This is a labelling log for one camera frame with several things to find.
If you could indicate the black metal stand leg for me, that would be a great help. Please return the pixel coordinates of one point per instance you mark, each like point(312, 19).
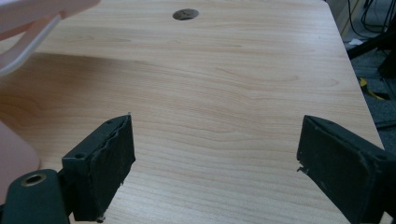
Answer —
point(372, 45)

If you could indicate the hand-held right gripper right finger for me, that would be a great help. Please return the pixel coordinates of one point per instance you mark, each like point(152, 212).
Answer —
point(339, 161)

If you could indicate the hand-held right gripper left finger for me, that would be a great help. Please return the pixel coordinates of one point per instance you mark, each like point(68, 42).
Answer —
point(106, 168)

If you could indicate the white paper scrap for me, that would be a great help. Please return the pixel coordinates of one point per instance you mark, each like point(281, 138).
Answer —
point(356, 42)

